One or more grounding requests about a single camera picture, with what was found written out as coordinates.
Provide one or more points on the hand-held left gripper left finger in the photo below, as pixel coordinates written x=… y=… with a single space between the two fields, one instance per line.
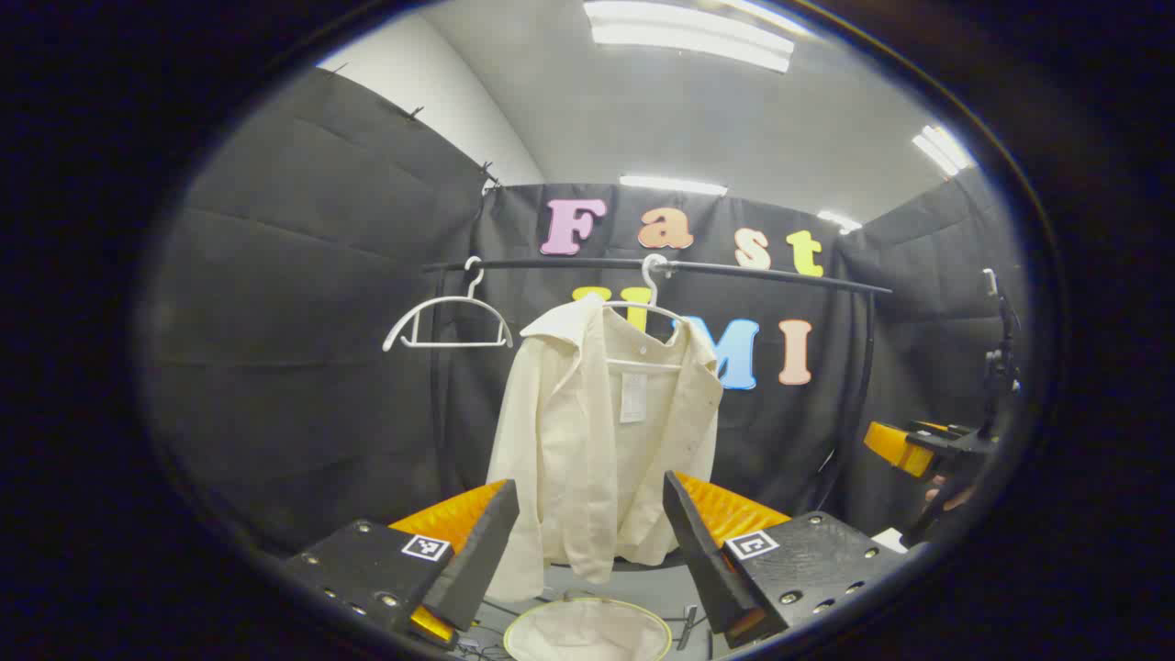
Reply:
x=477 y=551

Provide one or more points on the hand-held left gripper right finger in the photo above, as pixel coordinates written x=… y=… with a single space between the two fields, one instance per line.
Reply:
x=702 y=551

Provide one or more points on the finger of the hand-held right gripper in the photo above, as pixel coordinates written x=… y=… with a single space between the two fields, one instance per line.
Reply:
x=895 y=445

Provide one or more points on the white mesh laundry hamper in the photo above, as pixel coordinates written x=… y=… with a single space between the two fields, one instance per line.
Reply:
x=587 y=633

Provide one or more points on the cream button shirt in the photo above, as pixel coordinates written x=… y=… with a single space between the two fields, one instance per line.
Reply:
x=578 y=441

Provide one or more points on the white clothes hanger with tape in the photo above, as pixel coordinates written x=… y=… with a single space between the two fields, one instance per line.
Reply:
x=651 y=280

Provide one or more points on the bare white clothes hanger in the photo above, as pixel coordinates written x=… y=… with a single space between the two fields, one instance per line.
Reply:
x=450 y=300

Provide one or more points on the black metal clothes rack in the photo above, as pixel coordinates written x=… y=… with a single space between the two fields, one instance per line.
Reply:
x=551 y=264

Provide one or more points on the black upright stand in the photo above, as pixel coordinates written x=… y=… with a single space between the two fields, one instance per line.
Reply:
x=1002 y=367

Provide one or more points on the white flat board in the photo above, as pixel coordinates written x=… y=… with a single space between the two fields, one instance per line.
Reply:
x=890 y=540

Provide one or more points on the small ceiling light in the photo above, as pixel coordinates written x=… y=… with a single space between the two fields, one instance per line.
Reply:
x=839 y=221

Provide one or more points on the black backdrop cloth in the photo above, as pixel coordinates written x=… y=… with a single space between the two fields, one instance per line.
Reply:
x=303 y=349

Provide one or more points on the narrow ceiling light strip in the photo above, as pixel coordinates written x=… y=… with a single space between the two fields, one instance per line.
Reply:
x=672 y=184

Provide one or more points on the large ceiling light panel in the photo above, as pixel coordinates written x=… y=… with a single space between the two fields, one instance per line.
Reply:
x=688 y=35

